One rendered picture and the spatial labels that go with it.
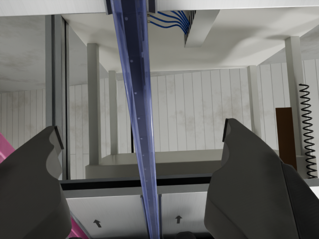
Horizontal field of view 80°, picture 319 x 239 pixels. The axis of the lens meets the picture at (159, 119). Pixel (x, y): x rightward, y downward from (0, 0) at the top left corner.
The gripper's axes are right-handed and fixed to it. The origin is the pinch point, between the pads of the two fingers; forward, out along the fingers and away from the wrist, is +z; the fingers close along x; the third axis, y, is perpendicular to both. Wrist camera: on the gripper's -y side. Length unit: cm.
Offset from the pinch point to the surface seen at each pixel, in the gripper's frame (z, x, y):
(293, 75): 48, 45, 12
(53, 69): 36.2, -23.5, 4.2
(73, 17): 42.7, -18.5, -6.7
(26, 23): 164, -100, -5
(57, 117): 29.4, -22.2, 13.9
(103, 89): 291, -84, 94
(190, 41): 45.1, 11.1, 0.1
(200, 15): 34.9, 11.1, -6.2
